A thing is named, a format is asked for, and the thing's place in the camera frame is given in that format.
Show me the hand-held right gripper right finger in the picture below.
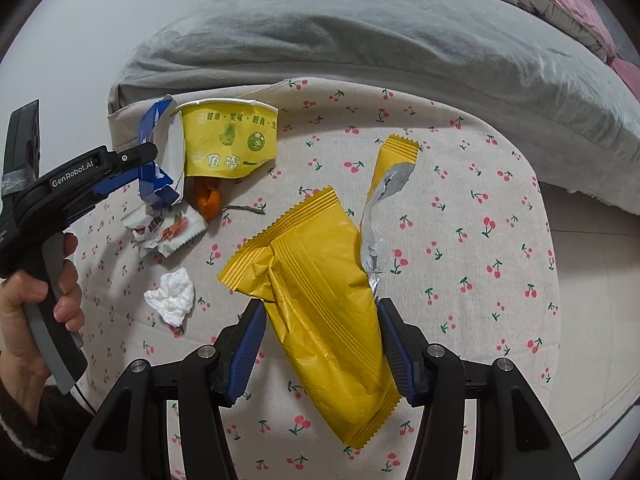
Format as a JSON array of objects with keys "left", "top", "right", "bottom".
[{"left": 376, "top": 297, "right": 583, "bottom": 480}]

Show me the blue and white carton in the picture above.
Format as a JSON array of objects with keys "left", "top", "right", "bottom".
[{"left": 136, "top": 95, "right": 187, "bottom": 207}]

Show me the person's left hand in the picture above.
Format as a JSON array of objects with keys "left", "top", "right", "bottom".
[{"left": 0, "top": 232, "right": 85, "bottom": 387}]

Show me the bed with grey sheet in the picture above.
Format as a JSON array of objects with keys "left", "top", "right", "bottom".
[{"left": 107, "top": 0, "right": 640, "bottom": 213}]

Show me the small white tissue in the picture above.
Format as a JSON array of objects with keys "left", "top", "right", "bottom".
[{"left": 144, "top": 267, "right": 195, "bottom": 328}]

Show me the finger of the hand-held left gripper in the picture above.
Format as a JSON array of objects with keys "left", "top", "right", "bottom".
[
  {"left": 92, "top": 162, "right": 151, "bottom": 200},
  {"left": 102, "top": 141, "right": 160, "bottom": 177}
]

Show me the yellow paper cup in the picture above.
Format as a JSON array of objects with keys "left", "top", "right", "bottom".
[{"left": 175, "top": 99, "right": 280, "bottom": 181}]

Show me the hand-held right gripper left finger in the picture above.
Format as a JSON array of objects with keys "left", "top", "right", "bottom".
[{"left": 62, "top": 299, "right": 267, "bottom": 480}]

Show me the cherry print tablecloth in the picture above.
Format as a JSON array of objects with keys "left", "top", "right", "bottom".
[{"left": 70, "top": 77, "right": 558, "bottom": 480}]

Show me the pink pillow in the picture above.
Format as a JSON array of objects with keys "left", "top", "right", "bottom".
[{"left": 612, "top": 57, "right": 640, "bottom": 96}]

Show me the yellow snack wrapper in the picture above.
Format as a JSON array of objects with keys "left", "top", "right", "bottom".
[{"left": 218, "top": 186, "right": 403, "bottom": 448}]

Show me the torn yellow wrapper strip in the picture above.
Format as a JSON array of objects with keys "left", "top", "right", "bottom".
[{"left": 360, "top": 135, "right": 420, "bottom": 293}]

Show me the white carrot print wrapper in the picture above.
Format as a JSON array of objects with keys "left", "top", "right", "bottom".
[{"left": 122, "top": 206, "right": 207, "bottom": 257}]

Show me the orange tangerine peel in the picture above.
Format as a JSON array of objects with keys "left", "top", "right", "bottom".
[{"left": 194, "top": 177, "right": 267, "bottom": 220}]

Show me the person's left forearm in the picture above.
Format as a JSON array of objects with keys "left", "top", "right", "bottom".
[{"left": 0, "top": 355, "right": 96, "bottom": 463}]

